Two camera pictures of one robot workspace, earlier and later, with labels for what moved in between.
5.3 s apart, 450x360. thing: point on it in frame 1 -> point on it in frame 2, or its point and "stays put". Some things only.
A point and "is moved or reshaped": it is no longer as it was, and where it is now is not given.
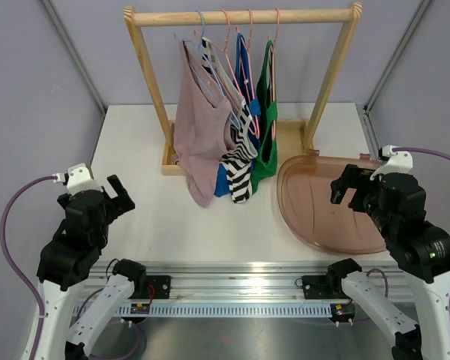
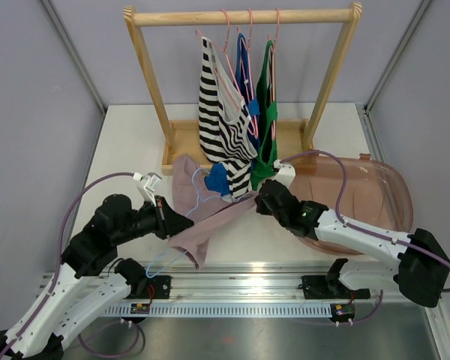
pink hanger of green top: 272,75 stays put
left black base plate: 162,287 stays put
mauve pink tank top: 202,128 -> 208,209
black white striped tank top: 238,164 stays put
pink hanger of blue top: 245,81 stays put
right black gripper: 355,177 -> 262,207
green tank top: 267,118 stays put
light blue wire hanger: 199,40 -> 183,255
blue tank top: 222,187 stays put
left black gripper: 120,204 -> 169,222
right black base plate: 317,287 stays put
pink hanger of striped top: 235,79 is moved or reshaped
